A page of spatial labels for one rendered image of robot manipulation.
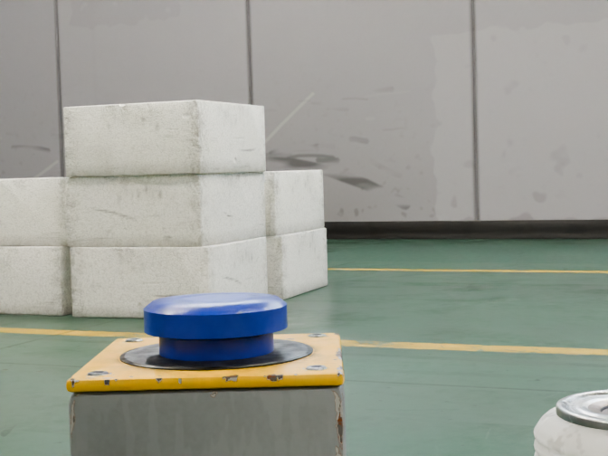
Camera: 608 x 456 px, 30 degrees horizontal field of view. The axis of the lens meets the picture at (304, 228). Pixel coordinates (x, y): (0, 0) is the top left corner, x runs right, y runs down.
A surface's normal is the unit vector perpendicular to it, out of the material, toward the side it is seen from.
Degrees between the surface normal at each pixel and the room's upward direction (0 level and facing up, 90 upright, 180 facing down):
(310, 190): 90
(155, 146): 90
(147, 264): 90
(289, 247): 90
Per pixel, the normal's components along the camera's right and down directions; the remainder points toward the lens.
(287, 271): 0.94, -0.01
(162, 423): -0.01, 0.05
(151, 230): -0.37, 0.06
